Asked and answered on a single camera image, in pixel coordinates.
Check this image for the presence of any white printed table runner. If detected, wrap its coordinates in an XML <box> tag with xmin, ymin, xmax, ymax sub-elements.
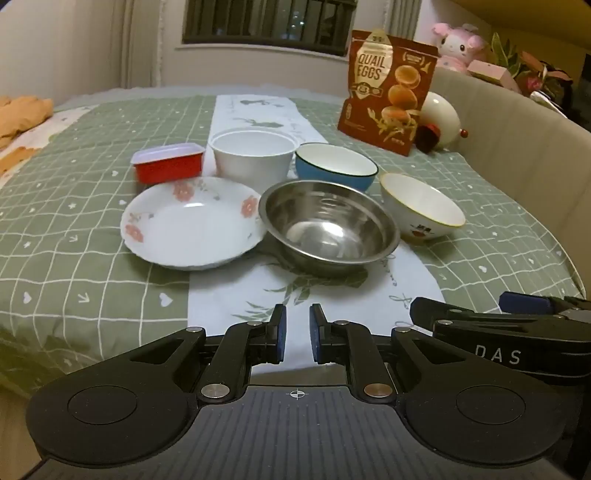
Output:
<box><xmin>187</xmin><ymin>94</ymin><xmax>447</xmax><ymax>370</ymax></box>

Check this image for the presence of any barred window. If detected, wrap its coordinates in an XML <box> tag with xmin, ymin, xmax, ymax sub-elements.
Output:
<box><xmin>182</xmin><ymin>0</ymin><xmax>359</xmax><ymax>59</ymax></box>

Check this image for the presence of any beige sofa back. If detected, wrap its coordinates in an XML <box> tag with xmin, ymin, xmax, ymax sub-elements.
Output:
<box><xmin>433</xmin><ymin>66</ymin><xmax>591</xmax><ymax>302</ymax></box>

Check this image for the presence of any floral white plate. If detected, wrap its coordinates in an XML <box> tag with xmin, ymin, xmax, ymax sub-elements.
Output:
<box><xmin>120</xmin><ymin>176</ymin><xmax>269</xmax><ymax>272</ymax></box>

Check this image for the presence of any pink box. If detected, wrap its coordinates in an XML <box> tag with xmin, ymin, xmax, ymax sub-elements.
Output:
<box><xmin>466</xmin><ymin>59</ymin><xmax>521</xmax><ymax>94</ymax></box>

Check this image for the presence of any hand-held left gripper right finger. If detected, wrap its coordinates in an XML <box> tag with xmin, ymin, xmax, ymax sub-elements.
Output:
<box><xmin>308</xmin><ymin>303</ymin><xmax>463</xmax><ymax>403</ymax></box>

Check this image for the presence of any stainless steel bowl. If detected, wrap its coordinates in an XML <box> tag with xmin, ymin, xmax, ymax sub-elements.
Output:
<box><xmin>257</xmin><ymin>180</ymin><xmax>400</xmax><ymax>278</ymax></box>

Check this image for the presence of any white plastic bowl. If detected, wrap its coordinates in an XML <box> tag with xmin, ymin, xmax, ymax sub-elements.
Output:
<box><xmin>208</xmin><ymin>129</ymin><xmax>297</xmax><ymax>195</ymax></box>

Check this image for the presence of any brown snack bag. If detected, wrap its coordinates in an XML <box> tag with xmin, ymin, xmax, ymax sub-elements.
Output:
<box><xmin>337</xmin><ymin>30</ymin><xmax>439</xmax><ymax>158</ymax></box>

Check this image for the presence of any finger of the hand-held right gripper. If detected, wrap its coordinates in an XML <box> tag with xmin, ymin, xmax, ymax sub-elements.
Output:
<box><xmin>501</xmin><ymin>292</ymin><xmax>591</xmax><ymax>324</ymax></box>
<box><xmin>409</xmin><ymin>296</ymin><xmax>562</xmax><ymax>326</ymax></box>

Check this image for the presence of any white curtain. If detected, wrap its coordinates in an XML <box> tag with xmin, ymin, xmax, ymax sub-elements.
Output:
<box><xmin>110</xmin><ymin>0</ymin><xmax>163</xmax><ymax>89</ymax></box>

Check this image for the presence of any white patterned sheet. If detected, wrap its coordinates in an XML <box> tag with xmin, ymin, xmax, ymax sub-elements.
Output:
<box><xmin>0</xmin><ymin>110</ymin><xmax>71</xmax><ymax>186</ymax></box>

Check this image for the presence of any blue enamel bowl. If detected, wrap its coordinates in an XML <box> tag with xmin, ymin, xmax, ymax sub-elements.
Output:
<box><xmin>294</xmin><ymin>143</ymin><xmax>379</xmax><ymax>195</ymax></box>

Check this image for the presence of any green checked tablecloth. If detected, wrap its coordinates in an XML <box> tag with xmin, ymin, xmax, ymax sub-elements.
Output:
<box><xmin>0</xmin><ymin>94</ymin><xmax>583</xmax><ymax>398</ymax></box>

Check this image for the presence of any white egg-shaped ornament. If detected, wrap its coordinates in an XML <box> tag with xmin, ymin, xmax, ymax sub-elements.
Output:
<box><xmin>418</xmin><ymin>91</ymin><xmax>472</xmax><ymax>151</ymax></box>

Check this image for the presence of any cream ceramic bowl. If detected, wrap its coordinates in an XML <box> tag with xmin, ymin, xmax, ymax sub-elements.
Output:
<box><xmin>379</xmin><ymin>172</ymin><xmax>467</xmax><ymax>246</ymax></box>

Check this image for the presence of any red rectangular container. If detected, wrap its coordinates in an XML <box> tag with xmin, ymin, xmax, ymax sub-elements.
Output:
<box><xmin>130</xmin><ymin>143</ymin><xmax>206</xmax><ymax>184</ymax></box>

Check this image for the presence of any orange cloth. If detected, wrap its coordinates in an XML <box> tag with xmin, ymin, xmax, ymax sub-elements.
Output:
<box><xmin>0</xmin><ymin>95</ymin><xmax>55</xmax><ymax>149</ymax></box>

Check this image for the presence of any pink plush toy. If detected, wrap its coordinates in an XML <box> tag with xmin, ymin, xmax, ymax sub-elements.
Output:
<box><xmin>431</xmin><ymin>21</ymin><xmax>489</xmax><ymax>75</ymax></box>

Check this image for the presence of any potted plant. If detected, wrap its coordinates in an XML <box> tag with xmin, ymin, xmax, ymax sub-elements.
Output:
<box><xmin>488</xmin><ymin>32</ymin><xmax>574</xmax><ymax>99</ymax></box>

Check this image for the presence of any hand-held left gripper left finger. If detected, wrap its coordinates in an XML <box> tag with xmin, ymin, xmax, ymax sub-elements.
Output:
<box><xmin>128</xmin><ymin>304</ymin><xmax>288</xmax><ymax>403</ymax></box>

